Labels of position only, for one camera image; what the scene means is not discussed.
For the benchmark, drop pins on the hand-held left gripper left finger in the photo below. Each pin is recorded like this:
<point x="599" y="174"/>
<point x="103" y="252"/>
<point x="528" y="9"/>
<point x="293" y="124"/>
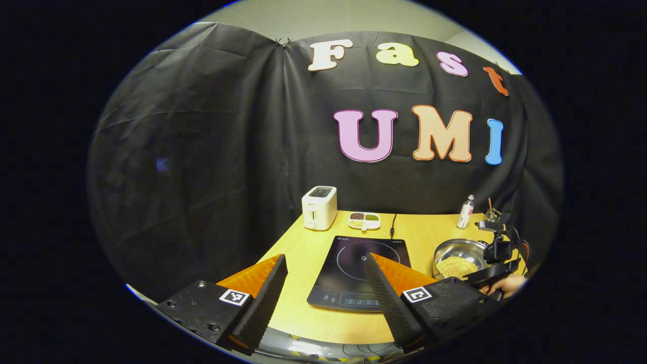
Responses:
<point x="260" y="308"/>

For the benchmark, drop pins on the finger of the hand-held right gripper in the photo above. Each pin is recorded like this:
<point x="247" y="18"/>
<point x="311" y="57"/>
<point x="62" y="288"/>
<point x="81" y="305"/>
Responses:
<point x="493" y="273"/>

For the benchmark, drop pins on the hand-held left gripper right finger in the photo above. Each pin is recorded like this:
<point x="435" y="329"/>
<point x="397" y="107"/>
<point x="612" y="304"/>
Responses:
<point x="391" y="308"/>

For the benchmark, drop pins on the black induction cooktop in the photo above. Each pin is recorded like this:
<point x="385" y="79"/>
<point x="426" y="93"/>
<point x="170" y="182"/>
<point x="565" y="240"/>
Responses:
<point x="343" y="273"/>

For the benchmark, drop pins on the glass cup with wooden stick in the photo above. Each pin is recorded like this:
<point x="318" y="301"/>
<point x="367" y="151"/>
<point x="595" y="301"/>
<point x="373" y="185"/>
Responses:
<point x="493" y="213"/>

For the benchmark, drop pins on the clear bottle with label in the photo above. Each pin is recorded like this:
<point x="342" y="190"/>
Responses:
<point x="465" y="215"/>

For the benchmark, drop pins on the white divided dish of beans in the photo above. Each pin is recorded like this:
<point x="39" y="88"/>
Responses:
<point x="364" y="220"/>

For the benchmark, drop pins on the white toaster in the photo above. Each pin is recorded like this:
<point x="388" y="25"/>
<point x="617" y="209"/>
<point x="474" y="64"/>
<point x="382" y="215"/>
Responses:
<point x="318" y="210"/>

